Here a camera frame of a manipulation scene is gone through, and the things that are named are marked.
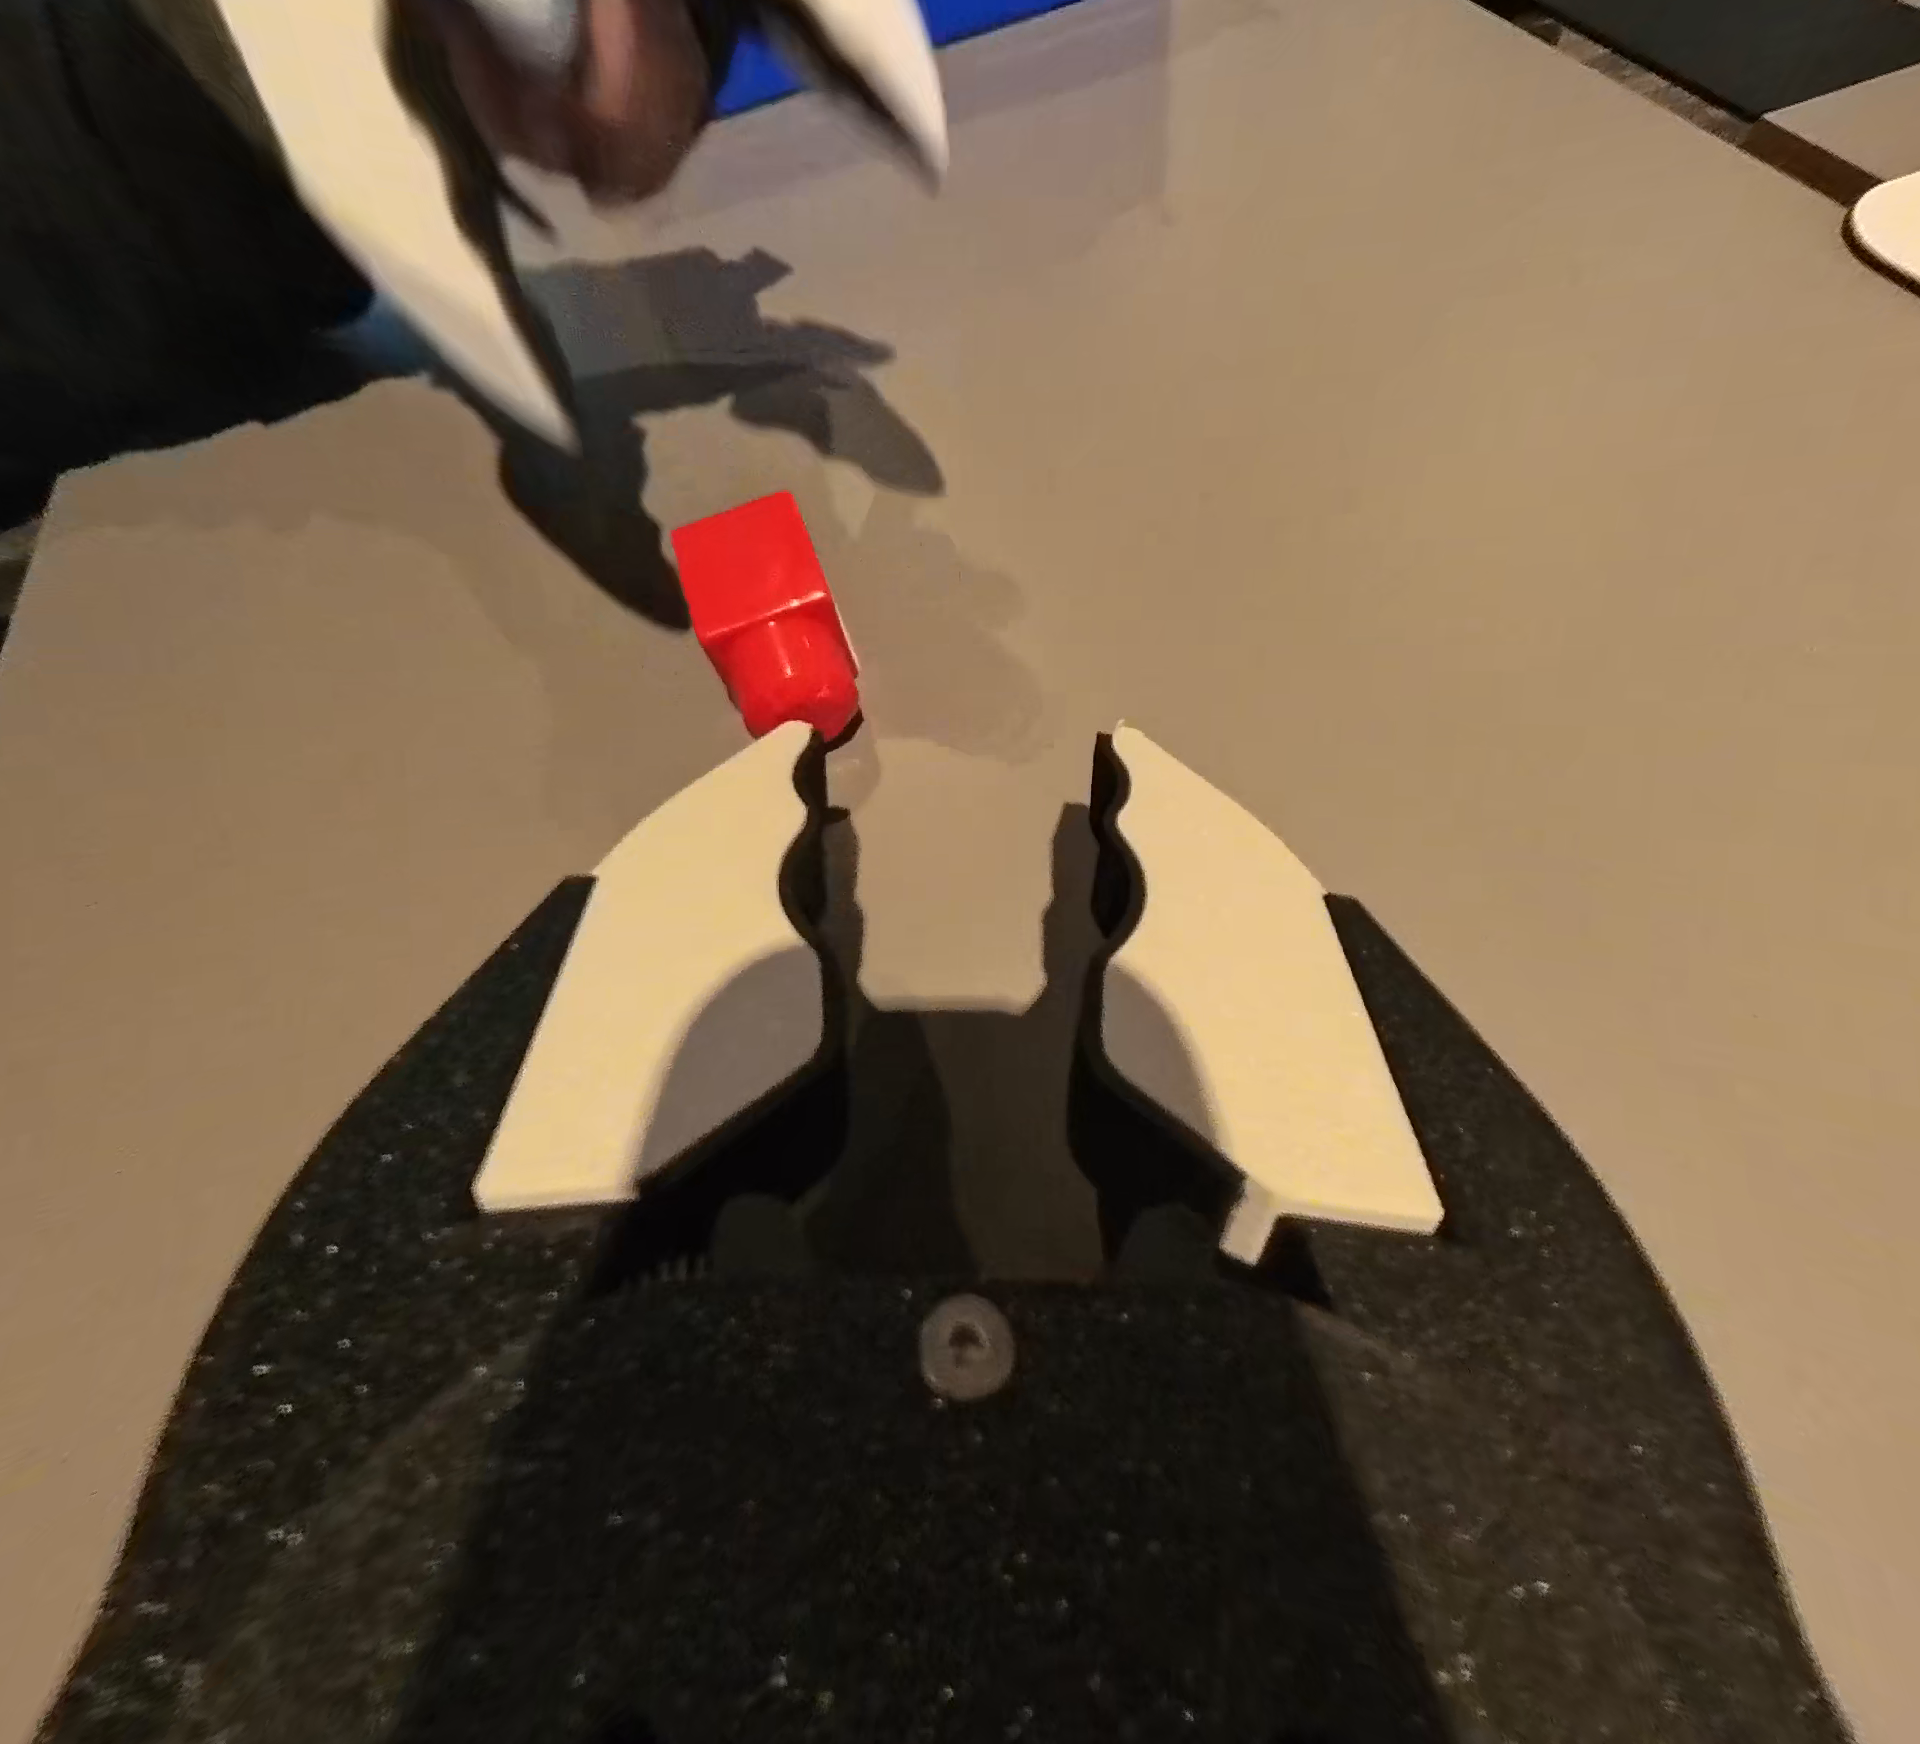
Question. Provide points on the red single-stud block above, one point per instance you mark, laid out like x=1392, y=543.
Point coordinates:
x=758, y=603

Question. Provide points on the person's left hand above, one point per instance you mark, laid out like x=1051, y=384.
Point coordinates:
x=632, y=79

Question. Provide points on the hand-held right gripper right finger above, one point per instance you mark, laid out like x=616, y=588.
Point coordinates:
x=1276, y=1024

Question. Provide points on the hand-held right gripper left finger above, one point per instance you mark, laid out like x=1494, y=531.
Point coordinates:
x=632, y=1010

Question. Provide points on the person's left forearm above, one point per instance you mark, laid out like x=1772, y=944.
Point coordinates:
x=122, y=199

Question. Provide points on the white rounded tray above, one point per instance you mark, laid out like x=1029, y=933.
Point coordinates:
x=1893, y=238

